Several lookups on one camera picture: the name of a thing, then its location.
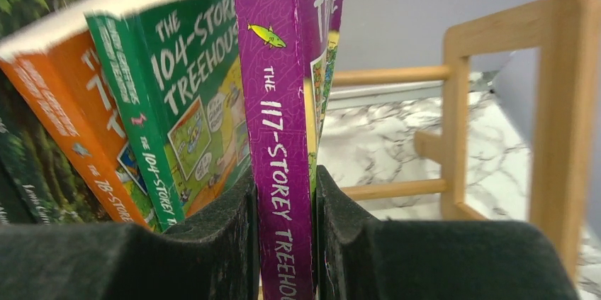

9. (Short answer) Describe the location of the orange treehouse book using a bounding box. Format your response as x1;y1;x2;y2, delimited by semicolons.
1;9;160;232

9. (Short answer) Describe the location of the green treehouse book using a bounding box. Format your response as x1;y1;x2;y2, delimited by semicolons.
84;0;250;230

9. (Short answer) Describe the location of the black book right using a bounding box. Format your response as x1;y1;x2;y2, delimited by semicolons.
0;0;142;225

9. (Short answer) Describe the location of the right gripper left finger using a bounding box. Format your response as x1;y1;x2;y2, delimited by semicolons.
1;173;259;299

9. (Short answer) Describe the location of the purple treehouse book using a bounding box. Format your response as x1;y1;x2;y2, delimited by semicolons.
235;0;343;299

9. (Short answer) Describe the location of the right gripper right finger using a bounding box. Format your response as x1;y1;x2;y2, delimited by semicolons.
316;165;578;299

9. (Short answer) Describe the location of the wooden book rack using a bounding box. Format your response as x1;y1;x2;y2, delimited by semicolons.
318;0;600;279

